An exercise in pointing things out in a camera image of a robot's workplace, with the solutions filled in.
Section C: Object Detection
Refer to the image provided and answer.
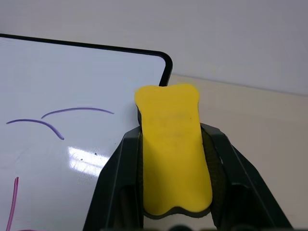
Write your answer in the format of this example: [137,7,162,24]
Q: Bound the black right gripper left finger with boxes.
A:
[82,126,145,231]

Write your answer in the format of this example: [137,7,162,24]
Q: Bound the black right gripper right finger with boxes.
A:
[200,122,294,231]

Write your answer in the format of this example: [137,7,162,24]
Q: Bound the yellow whiteboard eraser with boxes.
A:
[134,83,224,219]

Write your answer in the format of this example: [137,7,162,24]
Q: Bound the black-framed whiteboard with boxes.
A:
[0,33,173,231]

